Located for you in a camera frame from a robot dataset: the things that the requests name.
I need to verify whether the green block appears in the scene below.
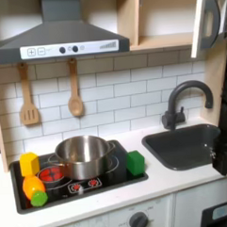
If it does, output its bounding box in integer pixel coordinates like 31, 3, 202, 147
125, 149, 147, 177

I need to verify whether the dark grey sink basin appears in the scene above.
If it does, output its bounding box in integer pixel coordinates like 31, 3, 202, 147
140, 122, 224, 173

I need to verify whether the black oven door panel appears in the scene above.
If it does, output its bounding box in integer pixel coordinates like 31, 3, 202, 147
198, 199, 227, 227

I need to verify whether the dark grey tap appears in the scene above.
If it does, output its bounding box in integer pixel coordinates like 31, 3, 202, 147
159, 78, 216, 132

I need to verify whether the black toy stove top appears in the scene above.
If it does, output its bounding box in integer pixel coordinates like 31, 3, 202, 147
8, 138, 152, 216

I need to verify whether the grey oven knob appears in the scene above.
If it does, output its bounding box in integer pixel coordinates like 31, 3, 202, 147
127, 211, 151, 227

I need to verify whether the wooden spoon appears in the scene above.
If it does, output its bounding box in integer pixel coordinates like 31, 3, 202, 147
64, 57, 86, 118

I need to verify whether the orange toy vegetable green end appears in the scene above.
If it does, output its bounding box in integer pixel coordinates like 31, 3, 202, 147
22, 173, 50, 209

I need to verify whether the yellow block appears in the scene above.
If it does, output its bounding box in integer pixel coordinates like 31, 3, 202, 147
18, 151, 41, 178

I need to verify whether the wooden slotted spatula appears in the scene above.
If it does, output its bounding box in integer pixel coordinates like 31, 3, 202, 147
16, 61, 41, 127

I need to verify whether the grey range hood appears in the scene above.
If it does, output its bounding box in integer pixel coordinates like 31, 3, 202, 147
0, 0, 131, 65

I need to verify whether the wooden wall cabinet shelf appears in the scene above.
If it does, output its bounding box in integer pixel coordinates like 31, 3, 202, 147
115, 0, 203, 53

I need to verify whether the white microwave door grey handle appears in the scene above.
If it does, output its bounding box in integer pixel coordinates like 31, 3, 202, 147
187, 0, 227, 59

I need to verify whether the steel pot with handles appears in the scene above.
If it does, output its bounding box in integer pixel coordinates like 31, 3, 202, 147
46, 133, 118, 183

